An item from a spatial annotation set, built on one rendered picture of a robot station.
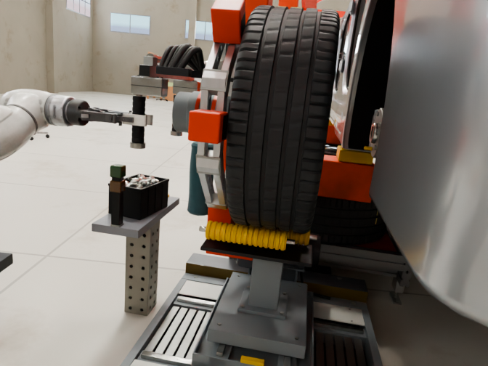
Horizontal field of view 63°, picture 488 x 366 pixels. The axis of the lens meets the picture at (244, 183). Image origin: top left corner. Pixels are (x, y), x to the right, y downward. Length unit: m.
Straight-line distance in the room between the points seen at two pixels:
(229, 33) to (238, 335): 0.86
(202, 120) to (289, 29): 0.31
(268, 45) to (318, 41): 0.12
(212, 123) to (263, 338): 0.68
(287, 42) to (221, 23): 0.18
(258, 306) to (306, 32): 0.87
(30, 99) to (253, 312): 0.93
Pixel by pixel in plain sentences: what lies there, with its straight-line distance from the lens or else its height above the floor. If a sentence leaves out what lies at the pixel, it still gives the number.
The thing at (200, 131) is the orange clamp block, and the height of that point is 0.84.
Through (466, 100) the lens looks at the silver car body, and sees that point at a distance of 0.45.
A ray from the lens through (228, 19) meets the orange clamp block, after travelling 1.06.
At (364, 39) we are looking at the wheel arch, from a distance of 1.57.
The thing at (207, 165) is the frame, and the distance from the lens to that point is 1.02.
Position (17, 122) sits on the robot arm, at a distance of 1.21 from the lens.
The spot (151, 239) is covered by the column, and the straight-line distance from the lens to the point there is 1.61.
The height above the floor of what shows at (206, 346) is 0.15.
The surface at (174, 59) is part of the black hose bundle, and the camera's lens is 1.10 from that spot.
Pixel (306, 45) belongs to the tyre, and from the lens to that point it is 0.99.
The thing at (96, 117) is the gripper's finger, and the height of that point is 0.83.
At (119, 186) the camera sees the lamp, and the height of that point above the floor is 0.59.
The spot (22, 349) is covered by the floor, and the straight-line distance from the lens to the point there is 1.67.
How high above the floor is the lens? 0.95
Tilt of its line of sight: 14 degrees down
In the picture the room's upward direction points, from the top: 5 degrees clockwise
